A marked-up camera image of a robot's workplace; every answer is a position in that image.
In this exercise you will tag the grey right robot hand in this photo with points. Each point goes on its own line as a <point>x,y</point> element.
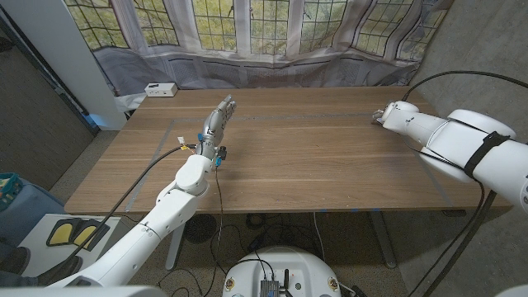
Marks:
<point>378,116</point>

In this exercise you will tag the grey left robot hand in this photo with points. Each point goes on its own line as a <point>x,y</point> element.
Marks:
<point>214,128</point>

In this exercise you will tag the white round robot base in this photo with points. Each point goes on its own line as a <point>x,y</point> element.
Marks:
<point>297,264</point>

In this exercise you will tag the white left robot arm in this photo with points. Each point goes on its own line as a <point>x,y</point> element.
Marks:
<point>169,214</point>

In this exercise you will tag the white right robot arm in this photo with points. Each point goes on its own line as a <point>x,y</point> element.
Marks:
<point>453,140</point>

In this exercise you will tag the white power outlet box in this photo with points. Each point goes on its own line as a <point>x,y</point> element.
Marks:
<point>161,89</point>

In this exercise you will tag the grey metal computer box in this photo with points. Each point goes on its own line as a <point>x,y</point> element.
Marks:
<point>269,288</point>

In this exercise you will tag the printed window backdrop cloth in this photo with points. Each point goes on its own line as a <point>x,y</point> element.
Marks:
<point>268,62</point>

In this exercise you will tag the black round floor fan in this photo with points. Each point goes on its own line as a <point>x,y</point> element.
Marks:
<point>200,229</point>

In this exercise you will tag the grey table leg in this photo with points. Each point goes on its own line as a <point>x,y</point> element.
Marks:
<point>381,239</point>

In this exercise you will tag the white table leg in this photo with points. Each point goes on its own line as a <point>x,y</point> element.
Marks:
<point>175,251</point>

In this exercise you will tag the yellow black foot pedal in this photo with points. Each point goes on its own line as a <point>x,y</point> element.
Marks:
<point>88,237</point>
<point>62,233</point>

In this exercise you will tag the white square pillar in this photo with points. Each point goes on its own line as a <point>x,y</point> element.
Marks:
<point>62,49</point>

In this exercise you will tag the blue padded seat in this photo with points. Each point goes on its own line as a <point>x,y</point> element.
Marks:
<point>29,214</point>

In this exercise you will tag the black shoe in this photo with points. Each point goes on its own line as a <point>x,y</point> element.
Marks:
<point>62,268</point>
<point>12,260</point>

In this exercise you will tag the teal plastic basket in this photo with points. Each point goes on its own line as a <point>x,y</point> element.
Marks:
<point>8,187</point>

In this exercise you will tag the white floor board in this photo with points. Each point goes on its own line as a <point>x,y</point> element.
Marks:
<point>37,251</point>

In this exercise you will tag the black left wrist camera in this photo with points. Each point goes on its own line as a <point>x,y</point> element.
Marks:
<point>221,154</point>

